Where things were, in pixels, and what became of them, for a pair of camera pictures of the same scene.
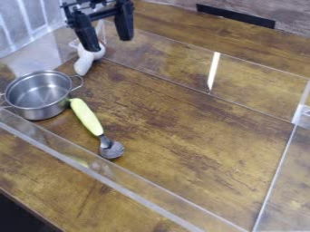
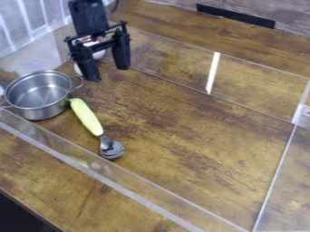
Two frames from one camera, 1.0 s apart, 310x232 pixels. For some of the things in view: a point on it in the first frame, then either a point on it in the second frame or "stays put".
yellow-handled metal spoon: x=110 y=149 stays put
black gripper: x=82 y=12 to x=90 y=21
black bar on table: x=240 y=16 stays put
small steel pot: x=39 y=93 stays put
